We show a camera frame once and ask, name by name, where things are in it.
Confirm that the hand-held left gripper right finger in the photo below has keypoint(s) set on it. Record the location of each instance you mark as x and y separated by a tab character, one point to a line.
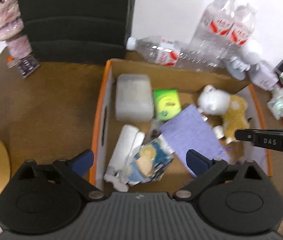
196	161

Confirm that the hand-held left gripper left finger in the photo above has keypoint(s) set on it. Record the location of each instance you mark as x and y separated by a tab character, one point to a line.
85	158

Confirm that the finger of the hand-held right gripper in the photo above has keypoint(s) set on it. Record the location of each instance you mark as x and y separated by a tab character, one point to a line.
256	137

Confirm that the purple cloth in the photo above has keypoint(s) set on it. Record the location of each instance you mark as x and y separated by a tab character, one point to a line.
191	130

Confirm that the white round jar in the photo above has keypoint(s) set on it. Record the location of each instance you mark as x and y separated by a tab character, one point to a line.
218	132

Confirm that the blue printed packet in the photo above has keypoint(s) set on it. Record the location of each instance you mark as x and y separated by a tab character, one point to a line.
154	162

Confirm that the red orange cardboard box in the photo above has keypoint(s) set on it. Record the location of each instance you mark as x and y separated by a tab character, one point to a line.
181	80

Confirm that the white plastic container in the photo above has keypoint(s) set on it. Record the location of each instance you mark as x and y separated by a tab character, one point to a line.
134	97

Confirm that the white yellow plush toy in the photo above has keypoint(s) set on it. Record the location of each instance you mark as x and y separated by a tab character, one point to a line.
234	112

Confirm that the white paper box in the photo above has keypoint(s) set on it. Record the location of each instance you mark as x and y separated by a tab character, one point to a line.
264	77

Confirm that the green small box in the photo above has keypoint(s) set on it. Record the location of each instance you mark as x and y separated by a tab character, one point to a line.
167	103

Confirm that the black small device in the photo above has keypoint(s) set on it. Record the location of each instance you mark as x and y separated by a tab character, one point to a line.
282	66

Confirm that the crushed clear water bottle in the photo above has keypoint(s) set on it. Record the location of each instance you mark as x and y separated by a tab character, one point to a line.
204	60

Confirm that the dark printed card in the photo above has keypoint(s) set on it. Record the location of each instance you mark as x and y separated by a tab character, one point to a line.
27	66

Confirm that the clear water bottle red label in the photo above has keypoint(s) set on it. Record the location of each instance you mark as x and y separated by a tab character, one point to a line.
242	27
214	22

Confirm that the clear water bottle white cap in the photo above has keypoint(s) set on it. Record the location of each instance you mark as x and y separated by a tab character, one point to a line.
156	50

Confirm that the small orange grey item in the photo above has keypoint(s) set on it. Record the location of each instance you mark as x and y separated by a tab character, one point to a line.
11	62

